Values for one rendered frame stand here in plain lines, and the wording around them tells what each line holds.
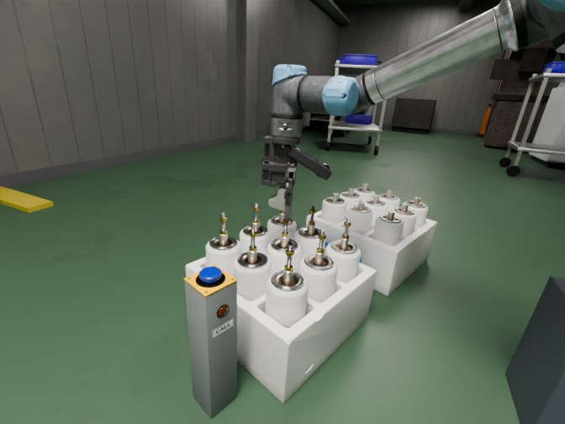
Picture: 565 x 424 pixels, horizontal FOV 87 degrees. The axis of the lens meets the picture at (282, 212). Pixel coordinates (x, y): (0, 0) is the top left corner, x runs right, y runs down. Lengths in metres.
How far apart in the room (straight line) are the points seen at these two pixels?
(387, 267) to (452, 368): 0.33
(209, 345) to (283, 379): 0.20
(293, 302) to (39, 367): 0.63
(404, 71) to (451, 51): 0.09
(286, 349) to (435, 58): 0.64
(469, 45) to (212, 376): 0.79
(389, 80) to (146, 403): 0.87
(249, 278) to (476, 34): 0.66
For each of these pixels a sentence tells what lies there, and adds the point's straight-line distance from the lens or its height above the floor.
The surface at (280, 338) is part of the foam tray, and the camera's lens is 0.66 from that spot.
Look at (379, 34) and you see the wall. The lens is 8.60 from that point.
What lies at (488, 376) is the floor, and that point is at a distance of 1.01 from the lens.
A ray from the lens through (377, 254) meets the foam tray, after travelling 1.09.
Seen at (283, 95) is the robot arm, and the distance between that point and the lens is 0.69.
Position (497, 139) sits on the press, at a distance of 6.09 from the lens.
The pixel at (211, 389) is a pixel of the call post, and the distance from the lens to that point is 0.70.
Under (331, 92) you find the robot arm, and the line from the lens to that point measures 0.63.
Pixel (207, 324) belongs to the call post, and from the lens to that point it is 0.58.
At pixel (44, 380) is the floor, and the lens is 0.95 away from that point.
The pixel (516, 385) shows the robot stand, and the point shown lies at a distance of 0.98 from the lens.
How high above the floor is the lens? 0.64
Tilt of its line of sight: 22 degrees down
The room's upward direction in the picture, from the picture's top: 4 degrees clockwise
